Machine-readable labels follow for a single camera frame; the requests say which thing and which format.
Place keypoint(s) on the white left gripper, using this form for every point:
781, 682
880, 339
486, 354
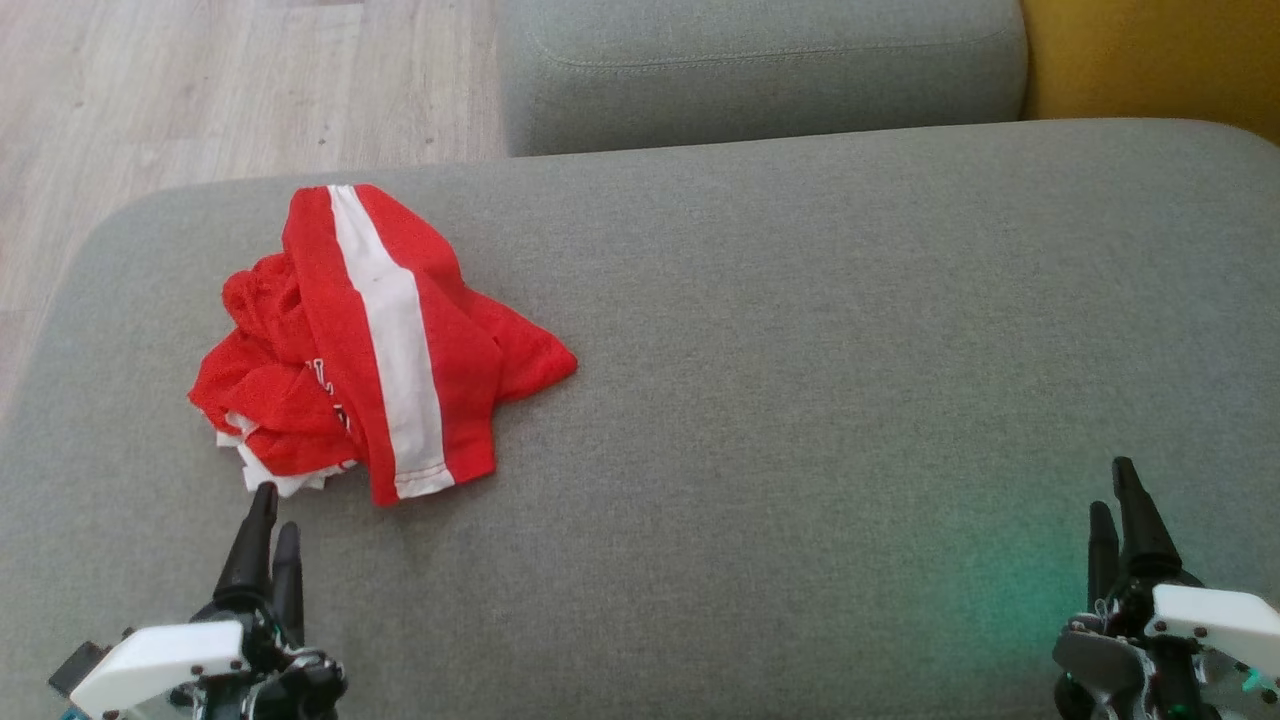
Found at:
160, 660

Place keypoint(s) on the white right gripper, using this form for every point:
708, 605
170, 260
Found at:
1210, 620

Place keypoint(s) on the red basketball jersey white trim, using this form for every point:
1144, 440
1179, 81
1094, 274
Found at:
262, 400

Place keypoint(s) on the red shorts white side stripes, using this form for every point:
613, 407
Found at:
400, 330

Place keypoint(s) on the large grey sofa seat cushion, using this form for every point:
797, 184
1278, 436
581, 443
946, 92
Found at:
800, 400

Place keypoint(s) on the grey sofa chaise cushion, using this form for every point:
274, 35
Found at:
760, 70

